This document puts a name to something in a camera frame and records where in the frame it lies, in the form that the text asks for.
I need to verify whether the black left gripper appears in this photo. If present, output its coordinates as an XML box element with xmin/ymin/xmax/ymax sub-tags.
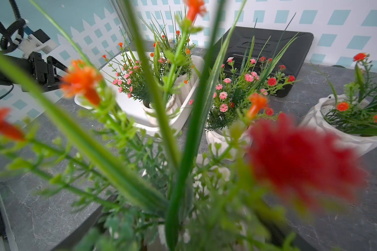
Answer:
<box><xmin>0</xmin><ymin>28</ymin><xmax>68</xmax><ymax>93</ymax></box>

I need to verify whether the pink flower pot front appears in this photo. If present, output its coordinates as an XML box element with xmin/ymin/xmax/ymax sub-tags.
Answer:
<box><xmin>103</xmin><ymin>42</ymin><xmax>179</xmax><ymax>126</ymax></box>

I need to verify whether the pink flower pot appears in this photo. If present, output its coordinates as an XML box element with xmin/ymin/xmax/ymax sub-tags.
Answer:
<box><xmin>103</xmin><ymin>42</ymin><xmax>179</xmax><ymax>126</ymax></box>
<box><xmin>204</xmin><ymin>18</ymin><xmax>301</xmax><ymax>161</ymax></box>

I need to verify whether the white plastic storage box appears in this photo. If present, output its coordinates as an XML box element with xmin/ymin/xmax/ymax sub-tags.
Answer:
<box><xmin>74</xmin><ymin>55</ymin><xmax>204</xmax><ymax>136</ymax></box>

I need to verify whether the orange flower pot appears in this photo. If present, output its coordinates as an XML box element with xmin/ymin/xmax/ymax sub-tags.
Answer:
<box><xmin>0</xmin><ymin>1</ymin><xmax>367</xmax><ymax>251</ymax></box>
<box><xmin>141</xmin><ymin>14</ymin><xmax>200</xmax><ymax>98</ymax></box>

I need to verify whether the orange flower pot front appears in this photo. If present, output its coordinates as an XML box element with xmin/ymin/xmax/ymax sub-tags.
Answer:
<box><xmin>141</xmin><ymin>14</ymin><xmax>200</xmax><ymax>98</ymax></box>

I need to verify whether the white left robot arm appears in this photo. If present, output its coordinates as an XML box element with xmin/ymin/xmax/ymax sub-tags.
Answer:
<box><xmin>0</xmin><ymin>0</ymin><xmax>67</xmax><ymax>92</ymax></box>

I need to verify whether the black plastic tool case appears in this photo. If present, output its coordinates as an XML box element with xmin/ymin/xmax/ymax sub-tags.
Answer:
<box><xmin>212</xmin><ymin>26</ymin><xmax>315</xmax><ymax>98</ymax></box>

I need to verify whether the red flower pot rear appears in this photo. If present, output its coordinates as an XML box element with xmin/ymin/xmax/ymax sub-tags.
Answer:
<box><xmin>300</xmin><ymin>52</ymin><xmax>377</xmax><ymax>155</ymax></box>

